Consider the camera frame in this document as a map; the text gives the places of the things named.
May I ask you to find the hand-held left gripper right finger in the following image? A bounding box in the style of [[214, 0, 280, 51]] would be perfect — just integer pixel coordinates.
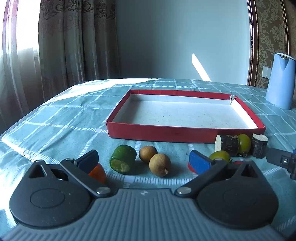
[[174, 149, 264, 199]]

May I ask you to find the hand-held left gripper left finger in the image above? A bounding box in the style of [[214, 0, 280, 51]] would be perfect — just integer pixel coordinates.
[[28, 149, 114, 198]]

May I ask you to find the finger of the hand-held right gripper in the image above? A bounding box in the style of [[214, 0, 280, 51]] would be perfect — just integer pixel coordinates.
[[266, 148, 296, 180]]

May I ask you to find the orange mandarin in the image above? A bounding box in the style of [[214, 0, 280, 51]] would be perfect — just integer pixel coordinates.
[[88, 163, 107, 184]]

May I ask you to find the yellow-green tomato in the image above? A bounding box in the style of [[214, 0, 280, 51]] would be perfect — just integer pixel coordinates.
[[237, 134, 251, 156], [209, 151, 232, 164]]

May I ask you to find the short dark sugarcane piece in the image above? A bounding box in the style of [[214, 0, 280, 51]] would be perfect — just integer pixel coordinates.
[[252, 133, 269, 159]]

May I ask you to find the brown longan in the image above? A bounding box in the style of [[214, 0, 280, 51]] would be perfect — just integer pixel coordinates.
[[149, 153, 171, 177], [139, 146, 158, 164]]

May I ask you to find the red cardboard box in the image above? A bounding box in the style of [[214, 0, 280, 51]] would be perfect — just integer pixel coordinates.
[[106, 89, 266, 143]]

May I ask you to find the long dark sugarcane piece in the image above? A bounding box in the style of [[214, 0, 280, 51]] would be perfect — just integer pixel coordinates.
[[215, 134, 239, 156]]

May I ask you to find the light blue kettle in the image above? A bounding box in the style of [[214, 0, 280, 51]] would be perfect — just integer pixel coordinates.
[[265, 52, 296, 110]]

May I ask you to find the patterned brown curtain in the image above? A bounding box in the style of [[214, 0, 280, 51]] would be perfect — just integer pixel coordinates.
[[0, 0, 121, 135]]

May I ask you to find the brown wooden wall moulding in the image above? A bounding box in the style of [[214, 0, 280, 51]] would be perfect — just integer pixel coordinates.
[[246, 0, 259, 87]]

